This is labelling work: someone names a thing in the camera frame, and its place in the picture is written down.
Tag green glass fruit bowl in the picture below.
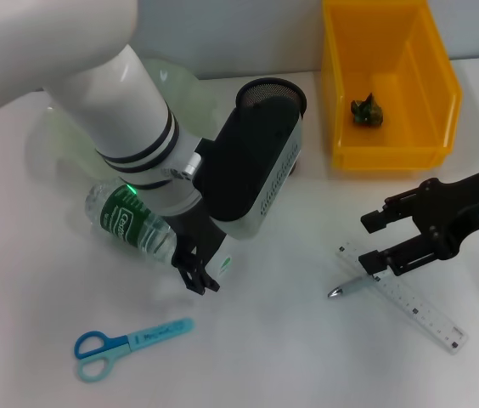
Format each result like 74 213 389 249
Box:
26 57 220 184

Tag silver ballpoint pen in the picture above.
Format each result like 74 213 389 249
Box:
327 272 393 300

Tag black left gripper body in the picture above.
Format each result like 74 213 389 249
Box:
170 202 228 269

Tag clear water bottle green label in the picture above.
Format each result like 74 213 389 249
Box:
85 178 235 278

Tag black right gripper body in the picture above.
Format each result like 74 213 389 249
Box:
416 159 479 262

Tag black mesh pen holder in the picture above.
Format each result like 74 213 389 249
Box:
235 77 309 176

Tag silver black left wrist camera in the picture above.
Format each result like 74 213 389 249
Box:
192 104 302 240

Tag clear plastic ruler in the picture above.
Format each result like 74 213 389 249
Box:
335 241 470 355

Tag blue child scissors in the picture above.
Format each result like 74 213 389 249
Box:
73 316 196 383

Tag yellow plastic bin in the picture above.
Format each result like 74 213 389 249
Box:
322 0 464 173

